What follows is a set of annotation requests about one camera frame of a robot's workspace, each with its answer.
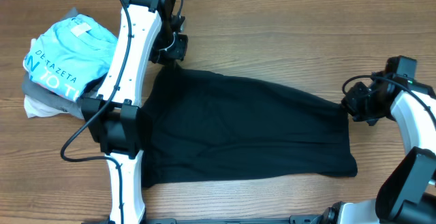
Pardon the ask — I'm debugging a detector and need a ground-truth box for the black t-shirt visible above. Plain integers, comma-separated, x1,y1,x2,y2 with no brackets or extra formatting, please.
142,67,358,188

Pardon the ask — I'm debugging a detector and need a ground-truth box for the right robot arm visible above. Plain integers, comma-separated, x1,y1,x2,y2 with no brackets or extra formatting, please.
313,56,435,224

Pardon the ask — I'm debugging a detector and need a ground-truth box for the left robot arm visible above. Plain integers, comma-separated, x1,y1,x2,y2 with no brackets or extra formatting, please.
82,0,188,223

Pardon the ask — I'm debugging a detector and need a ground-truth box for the light blue folded t-shirt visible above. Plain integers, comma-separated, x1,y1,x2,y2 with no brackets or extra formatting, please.
23,14,117,101

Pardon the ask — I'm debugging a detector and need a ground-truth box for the grey folded garment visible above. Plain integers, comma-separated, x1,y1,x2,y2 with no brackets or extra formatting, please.
22,8,117,119

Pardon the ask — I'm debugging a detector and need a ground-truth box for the white folded garment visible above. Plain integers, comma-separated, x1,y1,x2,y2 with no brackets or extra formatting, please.
21,68,69,118

